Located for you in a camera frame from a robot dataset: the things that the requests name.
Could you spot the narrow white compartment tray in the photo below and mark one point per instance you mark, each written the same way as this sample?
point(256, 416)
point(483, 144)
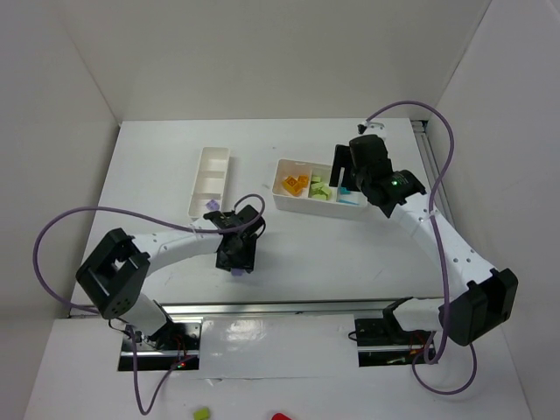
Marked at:
point(210, 180)

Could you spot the purple brick with studs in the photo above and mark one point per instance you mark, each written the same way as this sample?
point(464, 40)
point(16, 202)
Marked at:
point(212, 205)

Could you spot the purple curved brick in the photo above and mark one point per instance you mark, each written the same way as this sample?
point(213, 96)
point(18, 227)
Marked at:
point(237, 273)

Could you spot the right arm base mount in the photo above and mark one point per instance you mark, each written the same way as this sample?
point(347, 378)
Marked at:
point(382, 342)

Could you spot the aluminium rail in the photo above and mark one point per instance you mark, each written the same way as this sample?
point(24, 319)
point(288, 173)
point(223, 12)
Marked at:
point(433, 175)
point(275, 308)

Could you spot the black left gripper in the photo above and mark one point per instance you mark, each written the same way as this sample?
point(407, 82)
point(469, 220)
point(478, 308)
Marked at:
point(236, 259)

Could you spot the aluminium rail right side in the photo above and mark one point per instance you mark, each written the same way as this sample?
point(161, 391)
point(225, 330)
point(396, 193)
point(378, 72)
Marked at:
point(433, 175)

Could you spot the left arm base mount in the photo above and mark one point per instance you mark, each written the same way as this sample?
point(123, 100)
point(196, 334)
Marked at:
point(181, 348)

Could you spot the orange curved brick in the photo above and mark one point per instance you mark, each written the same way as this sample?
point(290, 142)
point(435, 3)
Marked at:
point(292, 186)

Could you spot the pale lime square brick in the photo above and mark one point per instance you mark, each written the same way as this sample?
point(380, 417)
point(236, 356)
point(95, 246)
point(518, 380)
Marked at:
point(314, 188)

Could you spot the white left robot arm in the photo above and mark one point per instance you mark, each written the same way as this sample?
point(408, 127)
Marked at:
point(114, 273)

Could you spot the lime brick on foreground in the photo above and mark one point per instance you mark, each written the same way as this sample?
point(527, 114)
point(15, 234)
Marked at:
point(201, 414)

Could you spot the orange two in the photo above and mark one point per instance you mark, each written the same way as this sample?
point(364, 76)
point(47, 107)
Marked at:
point(303, 180)

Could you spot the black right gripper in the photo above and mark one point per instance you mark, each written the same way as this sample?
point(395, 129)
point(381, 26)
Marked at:
point(343, 158)

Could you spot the aluminium rail front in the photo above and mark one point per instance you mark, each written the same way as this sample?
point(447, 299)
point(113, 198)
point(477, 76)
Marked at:
point(275, 308)

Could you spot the lime two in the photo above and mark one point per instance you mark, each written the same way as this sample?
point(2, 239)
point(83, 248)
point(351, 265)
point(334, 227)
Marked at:
point(325, 192)

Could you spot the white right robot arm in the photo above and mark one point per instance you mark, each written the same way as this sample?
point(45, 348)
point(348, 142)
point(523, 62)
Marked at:
point(477, 296)

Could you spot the wide white compartment tray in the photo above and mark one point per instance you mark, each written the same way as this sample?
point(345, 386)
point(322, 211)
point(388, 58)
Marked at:
point(315, 205)

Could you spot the red object at edge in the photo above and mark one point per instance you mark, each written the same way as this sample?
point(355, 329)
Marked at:
point(280, 416)

